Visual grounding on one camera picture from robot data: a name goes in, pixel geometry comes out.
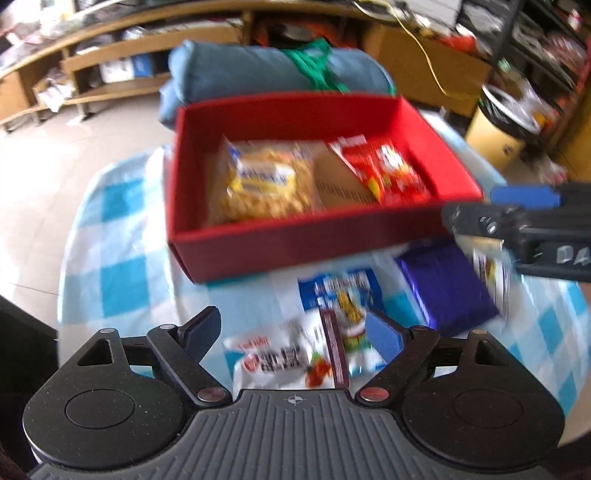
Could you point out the red plastic bag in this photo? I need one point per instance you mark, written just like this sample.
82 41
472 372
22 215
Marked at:
461 44

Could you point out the purple snack packet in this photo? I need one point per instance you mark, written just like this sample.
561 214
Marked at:
443 286

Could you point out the blue white checkered tablecloth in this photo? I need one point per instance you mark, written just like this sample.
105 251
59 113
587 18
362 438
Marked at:
115 277

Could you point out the red cardboard box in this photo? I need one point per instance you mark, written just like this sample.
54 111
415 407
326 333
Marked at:
277 249

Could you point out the white box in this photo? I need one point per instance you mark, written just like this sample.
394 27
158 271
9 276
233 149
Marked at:
122 69

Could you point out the blue rolled cushion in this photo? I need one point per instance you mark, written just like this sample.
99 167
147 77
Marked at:
231 74

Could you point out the green plastic bag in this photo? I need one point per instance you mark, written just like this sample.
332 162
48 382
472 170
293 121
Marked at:
314 64

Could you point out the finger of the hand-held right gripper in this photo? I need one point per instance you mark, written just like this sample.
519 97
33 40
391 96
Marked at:
475 221
526 196

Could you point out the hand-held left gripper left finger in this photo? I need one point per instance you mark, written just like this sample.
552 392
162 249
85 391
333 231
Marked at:
203 333

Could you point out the yellow trash bin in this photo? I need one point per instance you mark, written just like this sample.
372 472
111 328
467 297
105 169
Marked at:
489 143

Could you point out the black shelf rack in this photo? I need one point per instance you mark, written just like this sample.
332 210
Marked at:
568 69

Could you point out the wooden television cabinet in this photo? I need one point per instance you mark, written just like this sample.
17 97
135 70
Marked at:
457 74

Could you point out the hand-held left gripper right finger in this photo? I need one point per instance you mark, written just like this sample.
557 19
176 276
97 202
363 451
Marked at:
384 337

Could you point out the brown snack packet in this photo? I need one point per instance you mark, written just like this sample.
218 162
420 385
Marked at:
337 180

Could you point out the wooden cupboard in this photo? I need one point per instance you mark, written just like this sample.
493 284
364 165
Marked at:
575 147

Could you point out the blue snack packet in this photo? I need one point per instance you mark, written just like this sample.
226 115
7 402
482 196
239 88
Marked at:
341 295

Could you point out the clear yellow noodle snack packet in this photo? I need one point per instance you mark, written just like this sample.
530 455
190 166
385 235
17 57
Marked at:
263 184

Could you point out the white snack packet black print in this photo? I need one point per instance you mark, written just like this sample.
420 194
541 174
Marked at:
272 357

